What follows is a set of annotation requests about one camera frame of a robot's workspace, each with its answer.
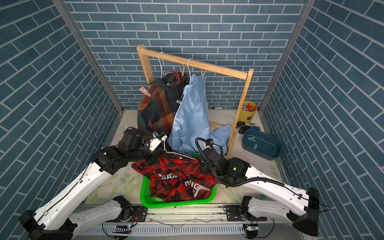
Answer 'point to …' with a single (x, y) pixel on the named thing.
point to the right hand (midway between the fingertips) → (203, 162)
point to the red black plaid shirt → (174, 178)
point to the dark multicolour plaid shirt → (156, 113)
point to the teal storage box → (261, 144)
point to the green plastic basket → (149, 201)
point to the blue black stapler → (243, 128)
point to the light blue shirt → (192, 120)
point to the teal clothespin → (255, 146)
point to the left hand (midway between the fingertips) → (167, 151)
